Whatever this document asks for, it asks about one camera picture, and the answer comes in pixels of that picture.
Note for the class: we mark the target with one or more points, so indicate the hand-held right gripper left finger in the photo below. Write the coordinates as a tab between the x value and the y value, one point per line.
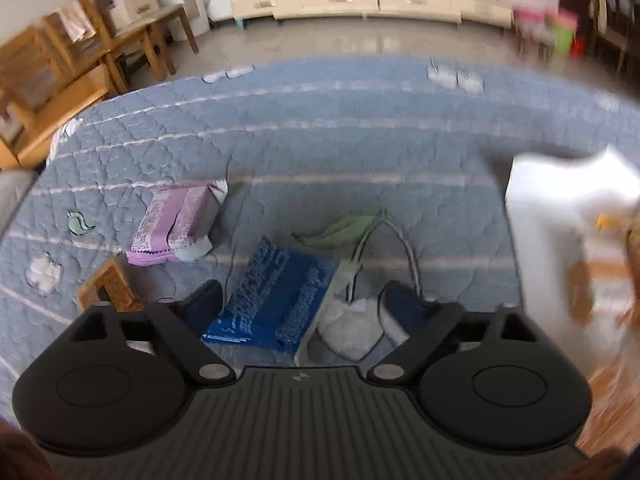
205	306

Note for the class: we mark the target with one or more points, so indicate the small wooden stool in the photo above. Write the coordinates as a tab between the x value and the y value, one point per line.
535	42

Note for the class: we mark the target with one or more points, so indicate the small red bucket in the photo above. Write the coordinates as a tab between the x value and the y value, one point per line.
577	47

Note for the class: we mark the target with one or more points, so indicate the green bucket with pink rim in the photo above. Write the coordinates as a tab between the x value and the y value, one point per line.
564	35

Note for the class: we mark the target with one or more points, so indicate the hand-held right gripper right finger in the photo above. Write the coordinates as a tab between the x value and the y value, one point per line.
400	306

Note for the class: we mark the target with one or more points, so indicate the light wooden chair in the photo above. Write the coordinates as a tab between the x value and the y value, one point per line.
105	52
30	60
60	105

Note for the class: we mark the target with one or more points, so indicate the beige cardboard box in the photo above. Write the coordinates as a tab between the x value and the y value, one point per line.
134	7

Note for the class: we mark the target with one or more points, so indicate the pink basin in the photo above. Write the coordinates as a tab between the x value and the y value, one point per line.
531	17

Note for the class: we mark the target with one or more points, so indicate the dark brown cookie packet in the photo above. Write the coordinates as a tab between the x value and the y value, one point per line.
112	285

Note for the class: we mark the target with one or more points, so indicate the blue snack packet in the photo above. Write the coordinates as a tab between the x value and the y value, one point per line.
275	300

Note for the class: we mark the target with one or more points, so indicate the blue quilted tablecloth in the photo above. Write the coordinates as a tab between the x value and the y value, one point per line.
325	125

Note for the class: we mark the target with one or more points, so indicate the white cardboard box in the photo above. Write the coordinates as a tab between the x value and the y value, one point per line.
545	220

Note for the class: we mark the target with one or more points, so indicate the white towel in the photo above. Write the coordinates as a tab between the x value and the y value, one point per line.
77	21

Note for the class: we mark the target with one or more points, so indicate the dark back wooden chair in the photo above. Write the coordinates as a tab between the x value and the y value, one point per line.
165	20

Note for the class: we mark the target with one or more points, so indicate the purple snack packet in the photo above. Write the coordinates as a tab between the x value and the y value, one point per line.
172	222

